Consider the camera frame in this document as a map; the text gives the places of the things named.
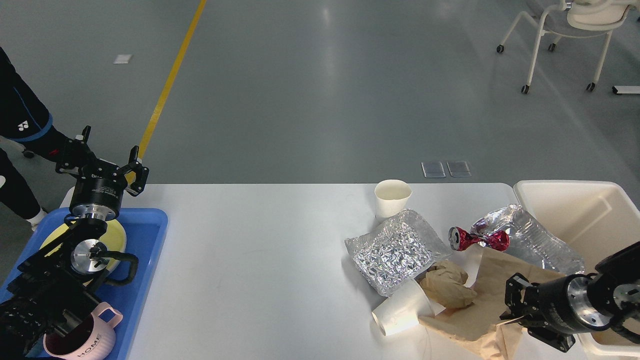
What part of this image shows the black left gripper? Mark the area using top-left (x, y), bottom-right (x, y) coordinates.
top-left (55, 125), bottom-right (150, 222)

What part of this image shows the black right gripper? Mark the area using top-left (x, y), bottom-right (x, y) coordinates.
top-left (500, 273), bottom-right (613, 353)

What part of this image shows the brown paper sheet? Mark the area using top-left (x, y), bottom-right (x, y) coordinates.
top-left (418, 247), bottom-right (563, 360)

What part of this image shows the yellow plastic plate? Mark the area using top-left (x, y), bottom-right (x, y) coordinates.
top-left (62, 219), bottom-right (127, 287)

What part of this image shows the silver foil bag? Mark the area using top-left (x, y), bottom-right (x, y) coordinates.
top-left (471, 203), bottom-right (586, 275)
top-left (344, 209), bottom-right (453, 297)

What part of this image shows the pink HOME mug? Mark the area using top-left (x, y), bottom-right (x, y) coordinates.
top-left (43, 301), bottom-right (124, 360)

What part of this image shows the white paper cup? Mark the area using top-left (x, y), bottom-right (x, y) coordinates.
top-left (374, 179), bottom-right (412, 219)
top-left (371, 279), bottom-right (435, 337)

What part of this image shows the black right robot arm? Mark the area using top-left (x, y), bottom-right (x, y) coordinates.
top-left (500, 243), bottom-right (640, 353)

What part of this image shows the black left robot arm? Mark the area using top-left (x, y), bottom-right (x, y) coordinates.
top-left (0, 126), bottom-right (150, 360)

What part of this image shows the blue plastic tray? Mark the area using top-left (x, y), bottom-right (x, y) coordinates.
top-left (1, 208), bottom-right (169, 360)

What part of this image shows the pink white plate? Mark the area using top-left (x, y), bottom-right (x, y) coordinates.
top-left (105, 239), bottom-right (127, 273)

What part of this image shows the crumpled brown paper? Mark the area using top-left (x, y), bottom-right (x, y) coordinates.
top-left (418, 260), bottom-right (478, 309)

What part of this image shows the person in black jacket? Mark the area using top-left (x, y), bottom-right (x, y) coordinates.
top-left (0, 48), bottom-right (67, 230)

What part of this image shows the crushed red soda can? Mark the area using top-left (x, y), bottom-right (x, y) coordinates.
top-left (448, 227), bottom-right (510, 252)

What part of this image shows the beige plastic bin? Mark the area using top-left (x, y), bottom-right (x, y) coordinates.
top-left (514, 180), bottom-right (639, 358)

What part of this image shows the white floor marker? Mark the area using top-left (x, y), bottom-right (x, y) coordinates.
top-left (112, 54), bottom-right (133, 65)

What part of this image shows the lying white paper cup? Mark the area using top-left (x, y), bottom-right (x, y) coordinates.
top-left (371, 279), bottom-right (435, 337)

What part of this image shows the clear floor plate right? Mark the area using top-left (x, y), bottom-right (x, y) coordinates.
top-left (446, 161), bottom-right (473, 178)

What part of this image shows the clear floor plate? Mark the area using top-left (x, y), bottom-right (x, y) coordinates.
top-left (446, 161), bottom-right (473, 178)
top-left (421, 161), bottom-right (447, 179)

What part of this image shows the clear floor plate left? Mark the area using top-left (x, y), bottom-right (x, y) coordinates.
top-left (421, 161), bottom-right (447, 179)

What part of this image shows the white office chair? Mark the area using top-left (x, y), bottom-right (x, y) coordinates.
top-left (496, 0), bottom-right (639, 95)

